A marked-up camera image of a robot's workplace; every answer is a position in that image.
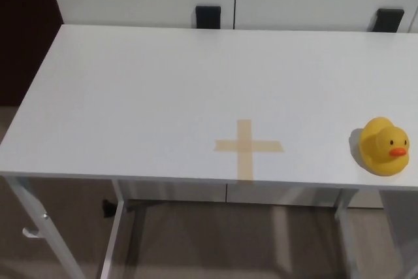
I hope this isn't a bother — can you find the white desk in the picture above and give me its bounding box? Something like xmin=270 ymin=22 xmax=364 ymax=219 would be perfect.
xmin=0 ymin=24 xmax=418 ymax=279

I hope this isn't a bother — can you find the right black wall bracket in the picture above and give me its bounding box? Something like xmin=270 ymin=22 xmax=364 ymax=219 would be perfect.
xmin=372 ymin=7 xmax=405 ymax=33

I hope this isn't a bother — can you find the yellow rubber duck toy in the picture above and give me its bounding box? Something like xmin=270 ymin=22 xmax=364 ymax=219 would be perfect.
xmin=359 ymin=116 xmax=410 ymax=177

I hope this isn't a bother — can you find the left black wall bracket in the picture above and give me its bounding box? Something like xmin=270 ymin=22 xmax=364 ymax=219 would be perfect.
xmin=195 ymin=5 xmax=223 ymax=29

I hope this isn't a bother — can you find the beige tape cross mark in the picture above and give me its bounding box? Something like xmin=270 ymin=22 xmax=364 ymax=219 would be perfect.
xmin=214 ymin=119 xmax=285 ymax=182

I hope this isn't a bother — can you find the black desk foot pad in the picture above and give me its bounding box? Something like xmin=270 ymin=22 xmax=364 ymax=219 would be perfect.
xmin=101 ymin=198 xmax=117 ymax=219

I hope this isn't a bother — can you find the black wall bracket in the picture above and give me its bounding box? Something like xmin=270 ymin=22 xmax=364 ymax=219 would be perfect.
xmin=372 ymin=7 xmax=405 ymax=33
xmin=195 ymin=5 xmax=223 ymax=29

